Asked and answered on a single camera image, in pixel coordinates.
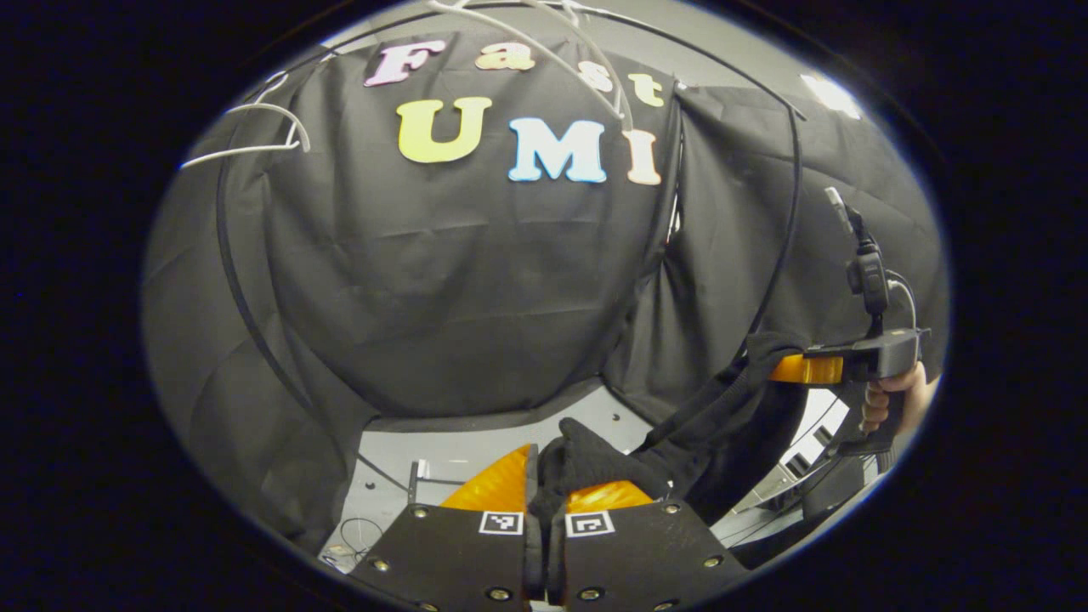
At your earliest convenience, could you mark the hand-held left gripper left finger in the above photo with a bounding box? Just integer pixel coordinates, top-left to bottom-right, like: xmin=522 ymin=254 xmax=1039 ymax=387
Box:
xmin=347 ymin=442 xmax=547 ymax=611

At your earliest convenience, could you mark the black knit garment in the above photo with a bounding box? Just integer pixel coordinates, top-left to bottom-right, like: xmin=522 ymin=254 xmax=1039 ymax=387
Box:
xmin=527 ymin=330 xmax=813 ymax=530

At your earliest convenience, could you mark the black metal clothes rack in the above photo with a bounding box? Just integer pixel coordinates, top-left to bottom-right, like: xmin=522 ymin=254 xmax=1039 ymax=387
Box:
xmin=214 ymin=0 xmax=807 ymax=498

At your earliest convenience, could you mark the white plastic clothes hanger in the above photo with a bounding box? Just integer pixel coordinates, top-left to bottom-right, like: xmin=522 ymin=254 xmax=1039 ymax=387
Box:
xmin=178 ymin=72 xmax=313 ymax=172
xmin=423 ymin=0 xmax=637 ymax=135

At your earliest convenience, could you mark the ceiling light panel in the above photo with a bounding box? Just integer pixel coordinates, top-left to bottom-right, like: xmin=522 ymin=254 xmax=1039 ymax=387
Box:
xmin=797 ymin=73 xmax=863 ymax=122

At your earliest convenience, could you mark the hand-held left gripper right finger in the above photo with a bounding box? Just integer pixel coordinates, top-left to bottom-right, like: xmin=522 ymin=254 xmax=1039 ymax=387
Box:
xmin=549 ymin=479 xmax=753 ymax=612

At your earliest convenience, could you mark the plain black side cloth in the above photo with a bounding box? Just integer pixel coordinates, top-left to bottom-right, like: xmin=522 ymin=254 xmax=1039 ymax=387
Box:
xmin=143 ymin=106 xmax=379 ymax=558
xmin=605 ymin=83 xmax=951 ymax=430

